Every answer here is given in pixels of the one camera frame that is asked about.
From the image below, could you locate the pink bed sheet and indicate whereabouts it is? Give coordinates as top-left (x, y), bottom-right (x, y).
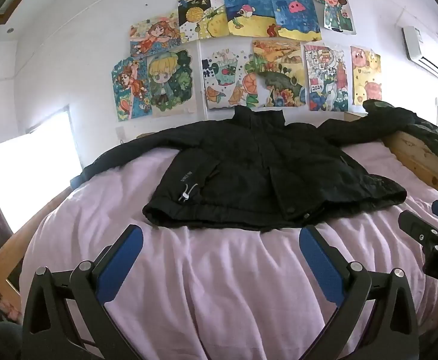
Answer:
top-left (19, 140), bottom-right (438, 360)

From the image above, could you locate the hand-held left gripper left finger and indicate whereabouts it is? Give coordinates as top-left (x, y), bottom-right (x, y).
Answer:
top-left (20, 224), bottom-right (145, 360)

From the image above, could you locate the wooden bed frame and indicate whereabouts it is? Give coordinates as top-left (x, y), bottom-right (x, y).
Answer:
top-left (0, 110), bottom-right (438, 316)

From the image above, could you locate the black jacket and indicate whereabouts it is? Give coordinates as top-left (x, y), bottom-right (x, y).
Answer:
top-left (80, 99), bottom-right (427, 233)

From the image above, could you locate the white air conditioner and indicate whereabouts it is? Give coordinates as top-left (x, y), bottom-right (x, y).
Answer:
top-left (402, 26), bottom-right (438, 82)

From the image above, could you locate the bright window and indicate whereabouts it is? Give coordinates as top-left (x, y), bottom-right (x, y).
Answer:
top-left (0, 106), bottom-right (84, 234)

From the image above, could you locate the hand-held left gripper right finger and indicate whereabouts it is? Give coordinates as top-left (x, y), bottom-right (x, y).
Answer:
top-left (299, 225), bottom-right (419, 360)

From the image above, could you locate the group of colourful wall drawings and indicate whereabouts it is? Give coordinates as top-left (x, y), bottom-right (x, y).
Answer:
top-left (111, 0), bottom-right (382, 122)

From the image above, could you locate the dark green cloth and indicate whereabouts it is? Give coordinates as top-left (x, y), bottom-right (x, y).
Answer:
top-left (404, 114), bottom-right (438, 166)

